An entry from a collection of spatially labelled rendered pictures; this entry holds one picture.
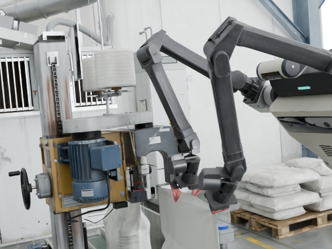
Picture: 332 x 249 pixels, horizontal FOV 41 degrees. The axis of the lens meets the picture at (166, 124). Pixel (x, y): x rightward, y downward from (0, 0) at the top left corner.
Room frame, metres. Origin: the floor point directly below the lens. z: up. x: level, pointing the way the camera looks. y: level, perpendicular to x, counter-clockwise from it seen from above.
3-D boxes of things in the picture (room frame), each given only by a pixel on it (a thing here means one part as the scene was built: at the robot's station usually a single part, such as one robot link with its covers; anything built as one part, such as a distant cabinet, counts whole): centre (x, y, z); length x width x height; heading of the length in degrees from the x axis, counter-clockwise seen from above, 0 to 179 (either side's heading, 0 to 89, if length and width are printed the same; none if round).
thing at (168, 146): (2.20, 0.10, 1.21); 0.30 x 0.25 x 0.30; 25
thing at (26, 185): (1.89, 0.63, 1.13); 0.18 x 0.11 x 0.18; 25
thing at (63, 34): (4.32, 1.04, 1.82); 0.51 x 0.27 x 0.71; 25
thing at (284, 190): (4.84, -1.07, 0.44); 0.66 x 0.42 x 0.14; 19
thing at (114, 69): (1.86, 0.19, 1.61); 0.17 x 0.17 x 0.17
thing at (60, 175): (2.02, 0.40, 1.18); 0.34 x 0.25 x 0.31; 115
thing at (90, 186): (1.79, 0.32, 1.21); 0.15 x 0.15 x 0.25
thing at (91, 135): (1.79, 0.32, 1.35); 0.12 x 0.12 x 0.04
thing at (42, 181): (1.93, 0.56, 1.14); 0.11 x 0.06 x 0.11; 25
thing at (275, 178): (4.67, -1.20, 0.56); 0.66 x 0.42 x 0.15; 115
